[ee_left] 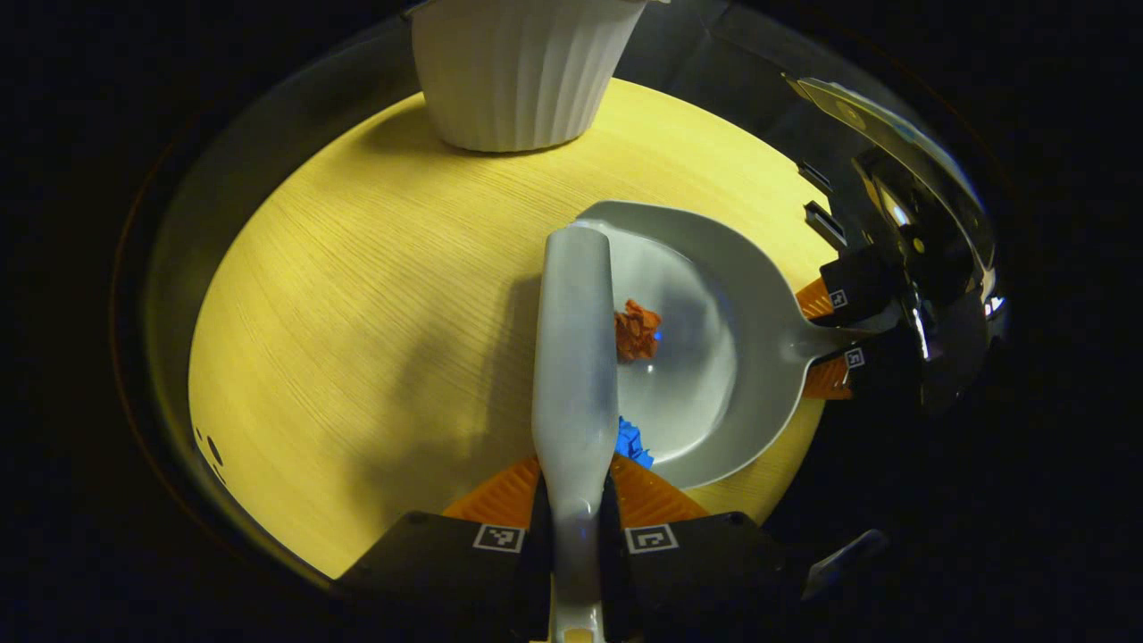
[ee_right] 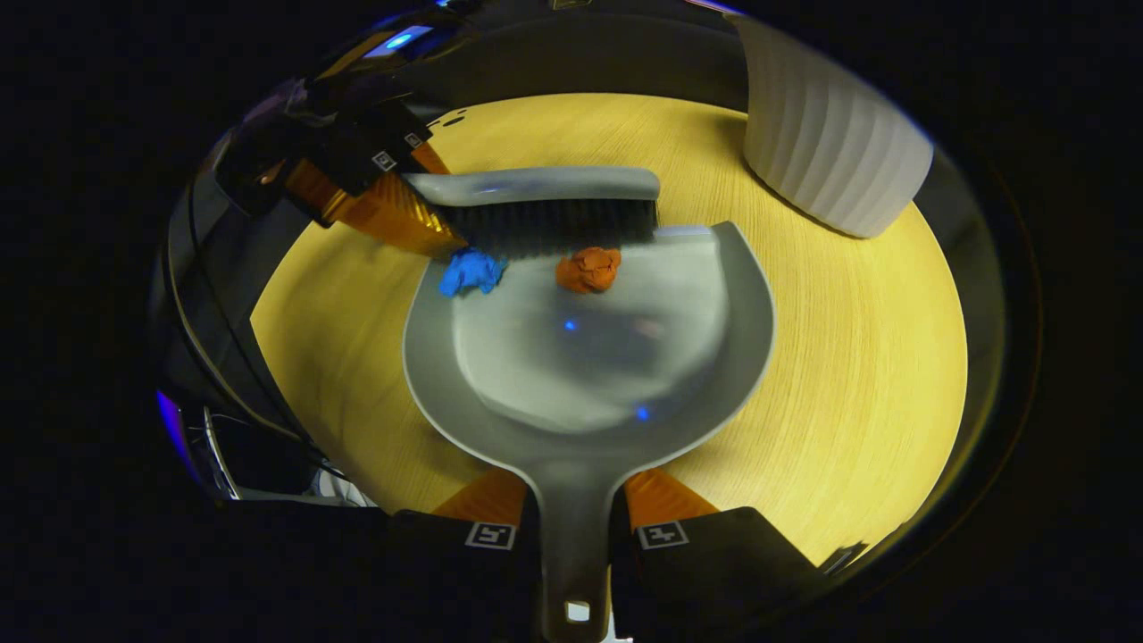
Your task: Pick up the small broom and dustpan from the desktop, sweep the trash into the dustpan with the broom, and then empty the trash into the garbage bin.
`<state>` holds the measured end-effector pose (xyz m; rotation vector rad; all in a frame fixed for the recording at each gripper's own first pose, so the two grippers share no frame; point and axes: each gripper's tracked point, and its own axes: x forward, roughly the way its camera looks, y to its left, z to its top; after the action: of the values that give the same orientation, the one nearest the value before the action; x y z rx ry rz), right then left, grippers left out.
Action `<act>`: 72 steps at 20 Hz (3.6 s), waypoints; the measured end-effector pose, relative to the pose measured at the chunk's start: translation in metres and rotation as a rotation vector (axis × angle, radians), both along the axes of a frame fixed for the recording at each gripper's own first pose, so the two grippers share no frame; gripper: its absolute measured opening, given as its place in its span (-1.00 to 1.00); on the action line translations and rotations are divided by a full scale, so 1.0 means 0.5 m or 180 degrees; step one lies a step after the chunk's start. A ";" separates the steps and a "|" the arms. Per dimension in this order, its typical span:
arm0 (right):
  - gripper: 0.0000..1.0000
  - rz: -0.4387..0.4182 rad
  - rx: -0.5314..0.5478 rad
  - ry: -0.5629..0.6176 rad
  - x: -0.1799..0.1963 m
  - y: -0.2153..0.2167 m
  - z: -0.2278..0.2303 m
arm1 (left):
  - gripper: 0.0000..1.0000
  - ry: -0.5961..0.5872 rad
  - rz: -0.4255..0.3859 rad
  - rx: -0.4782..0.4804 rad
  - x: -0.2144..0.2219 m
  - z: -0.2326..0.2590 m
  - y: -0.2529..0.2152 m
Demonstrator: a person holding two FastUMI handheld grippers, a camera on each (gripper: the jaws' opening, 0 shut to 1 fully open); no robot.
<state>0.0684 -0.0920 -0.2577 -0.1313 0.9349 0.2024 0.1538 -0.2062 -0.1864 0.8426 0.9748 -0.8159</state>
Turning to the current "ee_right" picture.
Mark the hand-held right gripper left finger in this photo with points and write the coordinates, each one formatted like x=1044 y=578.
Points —
x=446 y=580

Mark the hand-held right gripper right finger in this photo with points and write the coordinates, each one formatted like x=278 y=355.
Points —
x=705 y=580

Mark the small grey broom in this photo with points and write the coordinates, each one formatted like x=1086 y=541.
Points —
x=536 y=185

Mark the orange paper trash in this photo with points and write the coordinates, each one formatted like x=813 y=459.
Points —
x=589 y=270

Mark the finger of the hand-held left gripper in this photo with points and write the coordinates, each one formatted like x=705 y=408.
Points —
x=427 y=156
x=393 y=214

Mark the blue paper trash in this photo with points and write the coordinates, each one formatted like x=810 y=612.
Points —
x=471 y=271

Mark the white plastic dustpan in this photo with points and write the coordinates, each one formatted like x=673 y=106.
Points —
x=580 y=357

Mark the white ribbed garbage bin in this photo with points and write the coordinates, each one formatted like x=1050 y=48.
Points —
x=830 y=134

